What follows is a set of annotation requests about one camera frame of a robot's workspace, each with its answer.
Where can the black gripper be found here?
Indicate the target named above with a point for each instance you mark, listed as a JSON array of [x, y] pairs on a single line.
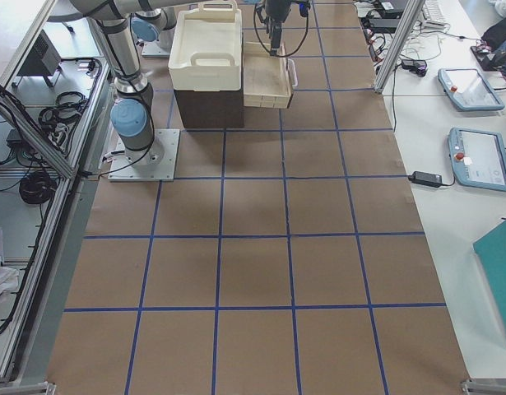
[[278, 10]]

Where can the light wooden drawer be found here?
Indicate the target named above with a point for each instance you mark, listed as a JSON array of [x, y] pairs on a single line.
[[269, 82]]

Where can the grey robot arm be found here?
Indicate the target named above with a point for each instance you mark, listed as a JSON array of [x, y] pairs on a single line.
[[110, 22], [147, 24]]

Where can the cream plastic tray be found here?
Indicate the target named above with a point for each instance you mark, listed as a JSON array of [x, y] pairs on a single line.
[[206, 53]]

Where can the dark brown wooden cabinet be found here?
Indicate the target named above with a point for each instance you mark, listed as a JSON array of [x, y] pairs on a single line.
[[211, 109]]

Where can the far teach pendant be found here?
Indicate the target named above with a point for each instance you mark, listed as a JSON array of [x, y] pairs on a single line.
[[468, 90]]

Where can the teach pendant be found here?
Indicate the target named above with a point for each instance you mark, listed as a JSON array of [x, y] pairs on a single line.
[[478, 158], [468, 90]]

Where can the black power adapter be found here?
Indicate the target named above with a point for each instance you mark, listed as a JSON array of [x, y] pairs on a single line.
[[426, 179]]

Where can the brown gridded table mat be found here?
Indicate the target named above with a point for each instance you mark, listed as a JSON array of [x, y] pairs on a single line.
[[286, 257]]

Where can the grey metal box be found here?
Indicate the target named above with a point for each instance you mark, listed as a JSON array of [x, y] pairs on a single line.
[[43, 60]]

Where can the near teach pendant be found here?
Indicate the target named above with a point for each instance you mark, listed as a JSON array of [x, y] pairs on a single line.
[[478, 158]]

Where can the teal box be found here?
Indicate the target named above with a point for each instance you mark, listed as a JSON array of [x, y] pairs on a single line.
[[491, 249]]

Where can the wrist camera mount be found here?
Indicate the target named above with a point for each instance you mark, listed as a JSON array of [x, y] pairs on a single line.
[[304, 7]]

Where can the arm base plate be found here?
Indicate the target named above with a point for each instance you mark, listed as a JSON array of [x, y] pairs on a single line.
[[157, 49], [158, 164]]

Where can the aluminium frame post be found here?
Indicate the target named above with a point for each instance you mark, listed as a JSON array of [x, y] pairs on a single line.
[[404, 28]]

